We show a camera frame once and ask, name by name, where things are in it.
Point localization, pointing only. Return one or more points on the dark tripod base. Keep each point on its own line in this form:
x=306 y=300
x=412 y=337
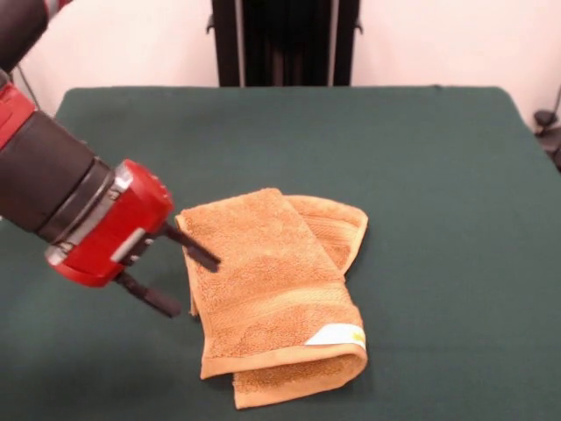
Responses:
x=544 y=117

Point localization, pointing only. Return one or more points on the black robot pedestal stand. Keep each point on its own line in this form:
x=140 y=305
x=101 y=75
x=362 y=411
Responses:
x=285 y=44

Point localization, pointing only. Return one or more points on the dark green table cloth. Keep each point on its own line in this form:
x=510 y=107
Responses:
x=438 y=219

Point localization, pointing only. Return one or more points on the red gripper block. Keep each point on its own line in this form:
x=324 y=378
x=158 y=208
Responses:
x=118 y=223

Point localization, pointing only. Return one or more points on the tan terry towel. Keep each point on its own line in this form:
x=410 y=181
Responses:
x=271 y=298

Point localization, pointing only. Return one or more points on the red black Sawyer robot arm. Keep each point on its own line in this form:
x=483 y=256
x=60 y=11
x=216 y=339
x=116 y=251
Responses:
x=39 y=166

